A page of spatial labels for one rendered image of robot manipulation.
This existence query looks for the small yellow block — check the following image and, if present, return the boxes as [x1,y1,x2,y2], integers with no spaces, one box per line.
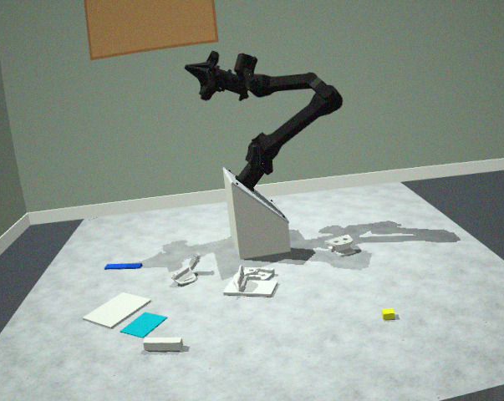
[382,308,395,320]

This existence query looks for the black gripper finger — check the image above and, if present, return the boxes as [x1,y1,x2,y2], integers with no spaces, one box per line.
[184,66,209,86]
[185,61,210,69]

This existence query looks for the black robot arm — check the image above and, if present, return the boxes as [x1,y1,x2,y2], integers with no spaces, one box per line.
[229,53,343,191]

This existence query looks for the cyan flat plate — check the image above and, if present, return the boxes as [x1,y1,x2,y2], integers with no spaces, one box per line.
[120,312,168,338]

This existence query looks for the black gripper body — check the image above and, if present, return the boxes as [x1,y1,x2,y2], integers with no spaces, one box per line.
[201,51,235,101]

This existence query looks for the blue flat bar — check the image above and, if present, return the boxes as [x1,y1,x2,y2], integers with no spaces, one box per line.
[104,263,142,270]

